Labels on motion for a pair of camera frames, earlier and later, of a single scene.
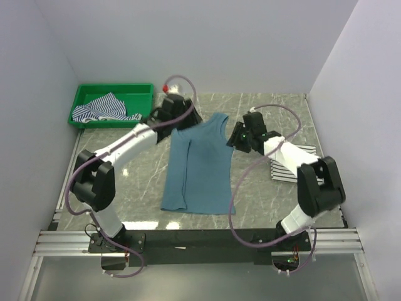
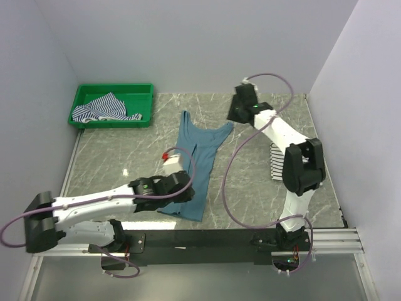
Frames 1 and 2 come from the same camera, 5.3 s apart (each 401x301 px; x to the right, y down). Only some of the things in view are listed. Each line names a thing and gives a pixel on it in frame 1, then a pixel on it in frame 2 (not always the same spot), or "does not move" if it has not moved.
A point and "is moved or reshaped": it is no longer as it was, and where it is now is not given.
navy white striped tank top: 106,108 does not move
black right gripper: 234,138 -> 230,115
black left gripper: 193,119 -> 187,197
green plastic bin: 137,98 does not move
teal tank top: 200,177 is moved or reshaped
